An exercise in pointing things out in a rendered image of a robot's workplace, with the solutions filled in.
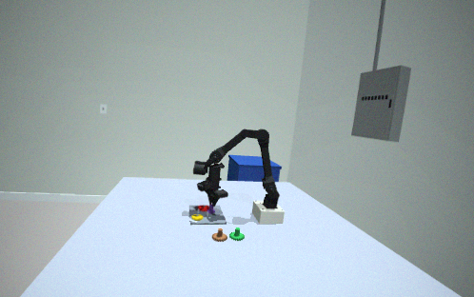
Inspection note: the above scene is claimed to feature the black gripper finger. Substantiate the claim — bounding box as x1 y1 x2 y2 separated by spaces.
210 194 219 207
205 191 213 205

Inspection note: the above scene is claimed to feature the yellow gear with black stripe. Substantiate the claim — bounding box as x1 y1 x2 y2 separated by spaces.
192 214 203 221

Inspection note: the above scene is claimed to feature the orange gear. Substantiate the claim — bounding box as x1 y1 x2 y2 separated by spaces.
211 228 227 242

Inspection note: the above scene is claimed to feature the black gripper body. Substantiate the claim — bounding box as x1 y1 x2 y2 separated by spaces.
206 176 228 199

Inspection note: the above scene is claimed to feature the green gear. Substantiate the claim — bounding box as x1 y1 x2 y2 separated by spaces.
229 228 245 241

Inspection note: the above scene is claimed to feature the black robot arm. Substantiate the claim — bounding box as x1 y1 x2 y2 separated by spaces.
193 129 281 208

